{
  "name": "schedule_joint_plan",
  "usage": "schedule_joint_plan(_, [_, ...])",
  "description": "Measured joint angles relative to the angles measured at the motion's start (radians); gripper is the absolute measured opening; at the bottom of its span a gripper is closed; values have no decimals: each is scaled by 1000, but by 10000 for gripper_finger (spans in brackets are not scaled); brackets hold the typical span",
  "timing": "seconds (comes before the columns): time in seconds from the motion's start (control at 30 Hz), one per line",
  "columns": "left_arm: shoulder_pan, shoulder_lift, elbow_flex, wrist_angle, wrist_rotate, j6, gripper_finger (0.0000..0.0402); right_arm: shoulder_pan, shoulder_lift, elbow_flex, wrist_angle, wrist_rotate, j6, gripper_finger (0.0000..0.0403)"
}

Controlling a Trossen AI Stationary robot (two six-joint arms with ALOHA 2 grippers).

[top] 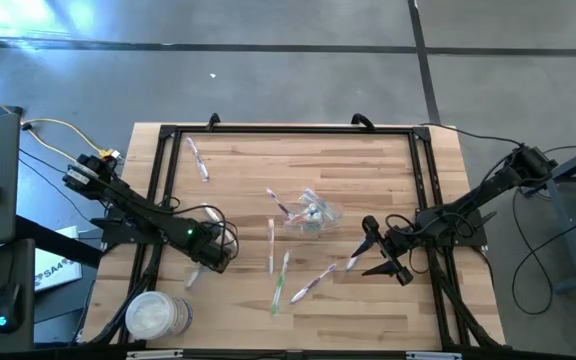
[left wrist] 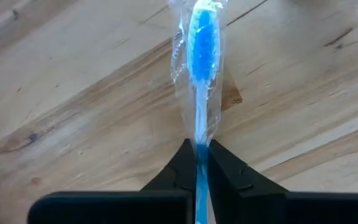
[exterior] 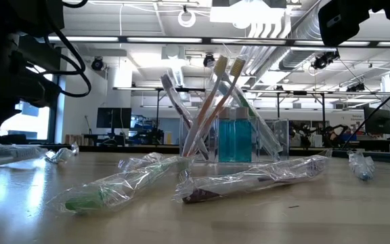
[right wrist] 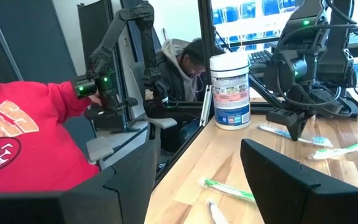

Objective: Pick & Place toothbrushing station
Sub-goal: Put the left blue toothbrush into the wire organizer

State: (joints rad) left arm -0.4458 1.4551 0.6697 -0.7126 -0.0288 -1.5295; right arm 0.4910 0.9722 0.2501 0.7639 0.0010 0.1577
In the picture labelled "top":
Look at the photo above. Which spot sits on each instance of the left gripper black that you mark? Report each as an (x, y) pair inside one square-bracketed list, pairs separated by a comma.
[(213, 255)]

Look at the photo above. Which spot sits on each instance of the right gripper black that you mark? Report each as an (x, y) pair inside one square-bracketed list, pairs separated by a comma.
[(398, 245)]

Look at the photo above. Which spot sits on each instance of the purple toothbrush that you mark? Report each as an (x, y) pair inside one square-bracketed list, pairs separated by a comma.
[(278, 202), (313, 284), (197, 158)]

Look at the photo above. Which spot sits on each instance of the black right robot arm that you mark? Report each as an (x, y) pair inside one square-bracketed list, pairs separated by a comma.
[(488, 192)]

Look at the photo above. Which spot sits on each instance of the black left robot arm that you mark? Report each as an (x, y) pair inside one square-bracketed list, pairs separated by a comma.
[(133, 205)]

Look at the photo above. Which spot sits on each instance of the clear acrylic organizer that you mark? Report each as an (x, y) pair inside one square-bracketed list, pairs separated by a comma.
[(318, 225)]

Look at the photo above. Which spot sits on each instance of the green toothbrush in clear wrapper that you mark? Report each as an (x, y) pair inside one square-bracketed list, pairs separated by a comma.
[(280, 282)]

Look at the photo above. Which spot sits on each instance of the black curved clamp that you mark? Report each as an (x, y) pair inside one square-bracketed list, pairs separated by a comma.
[(363, 119), (213, 119)]

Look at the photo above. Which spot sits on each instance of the white printed box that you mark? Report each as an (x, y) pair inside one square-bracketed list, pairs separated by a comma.
[(58, 270)]

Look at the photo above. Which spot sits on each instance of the black computer mouse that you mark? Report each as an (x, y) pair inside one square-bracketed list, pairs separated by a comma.
[(7, 305)]

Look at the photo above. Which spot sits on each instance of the silver bracket strip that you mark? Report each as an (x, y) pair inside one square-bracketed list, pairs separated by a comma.
[(433, 355), (155, 355)]

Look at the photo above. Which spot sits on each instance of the black aluminium table frame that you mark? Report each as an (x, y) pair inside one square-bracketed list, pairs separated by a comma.
[(293, 129)]

